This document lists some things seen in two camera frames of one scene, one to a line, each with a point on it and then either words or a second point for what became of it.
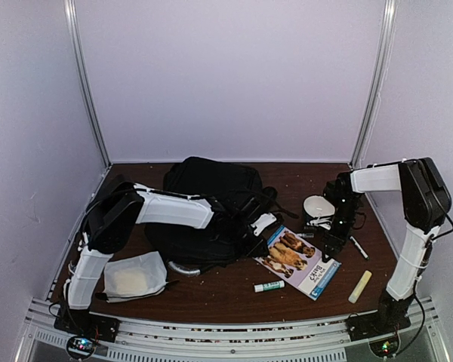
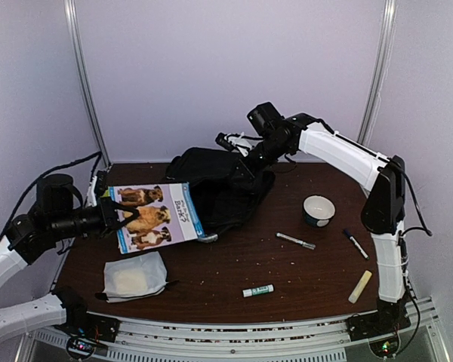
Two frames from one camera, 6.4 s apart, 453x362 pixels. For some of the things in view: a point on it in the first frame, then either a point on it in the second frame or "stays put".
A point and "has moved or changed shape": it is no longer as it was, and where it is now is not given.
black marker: (359, 247) stays put
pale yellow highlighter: (359, 286) stays put
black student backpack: (242, 210) has moved or changed shape
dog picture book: (298, 263) -> (167, 216)
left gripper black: (256, 252) -> (108, 217)
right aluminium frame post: (376, 85) stays put
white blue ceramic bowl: (317, 206) stays put
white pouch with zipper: (134, 277) stays put
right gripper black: (332, 243) -> (249, 172)
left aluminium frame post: (71, 10) stays put
